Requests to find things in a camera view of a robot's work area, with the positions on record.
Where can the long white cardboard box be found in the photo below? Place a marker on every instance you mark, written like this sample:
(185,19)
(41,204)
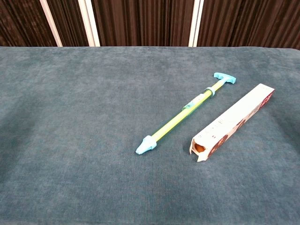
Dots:
(236,117)

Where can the blue yellow water pump toy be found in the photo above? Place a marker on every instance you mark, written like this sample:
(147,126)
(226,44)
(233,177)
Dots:
(178,117)

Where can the blue velvet table cloth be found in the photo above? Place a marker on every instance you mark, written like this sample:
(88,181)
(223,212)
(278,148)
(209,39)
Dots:
(70,140)

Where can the dark brown folding screen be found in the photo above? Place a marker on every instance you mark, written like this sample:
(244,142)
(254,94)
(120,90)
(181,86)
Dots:
(143,21)

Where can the white screen frame post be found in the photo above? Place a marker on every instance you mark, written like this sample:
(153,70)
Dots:
(89,23)
(196,23)
(51,23)

